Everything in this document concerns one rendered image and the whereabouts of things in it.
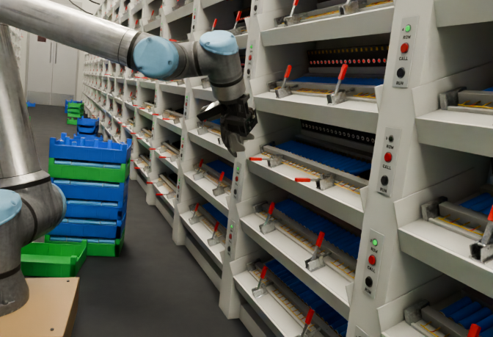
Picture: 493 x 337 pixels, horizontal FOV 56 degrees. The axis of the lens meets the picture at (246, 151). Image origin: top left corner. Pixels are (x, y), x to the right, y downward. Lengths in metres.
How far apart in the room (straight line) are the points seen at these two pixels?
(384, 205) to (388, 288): 0.15
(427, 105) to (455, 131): 0.09
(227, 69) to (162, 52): 0.20
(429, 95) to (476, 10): 0.15
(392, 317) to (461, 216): 0.23
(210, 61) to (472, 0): 0.62
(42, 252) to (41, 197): 0.71
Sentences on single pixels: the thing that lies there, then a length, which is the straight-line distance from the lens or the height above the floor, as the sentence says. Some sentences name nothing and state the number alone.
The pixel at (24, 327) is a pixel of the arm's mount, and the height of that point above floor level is 0.15.
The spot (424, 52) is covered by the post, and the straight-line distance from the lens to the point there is 0.84.
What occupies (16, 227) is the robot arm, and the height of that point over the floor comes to 0.36.
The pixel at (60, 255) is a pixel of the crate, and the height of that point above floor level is 0.01.
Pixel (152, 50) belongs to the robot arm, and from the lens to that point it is 1.05.
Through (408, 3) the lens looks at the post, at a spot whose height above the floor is 0.93.
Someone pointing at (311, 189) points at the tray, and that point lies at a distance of 1.09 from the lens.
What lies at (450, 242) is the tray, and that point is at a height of 0.55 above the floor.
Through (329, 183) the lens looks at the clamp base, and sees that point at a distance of 1.07.
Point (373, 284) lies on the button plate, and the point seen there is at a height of 0.42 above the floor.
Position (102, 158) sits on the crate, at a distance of 1.95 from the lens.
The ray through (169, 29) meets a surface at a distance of 2.79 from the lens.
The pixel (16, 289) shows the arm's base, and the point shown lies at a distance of 1.31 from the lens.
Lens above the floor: 0.75
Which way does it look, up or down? 7 degrees down
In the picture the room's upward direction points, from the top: 6 degrees clockwise
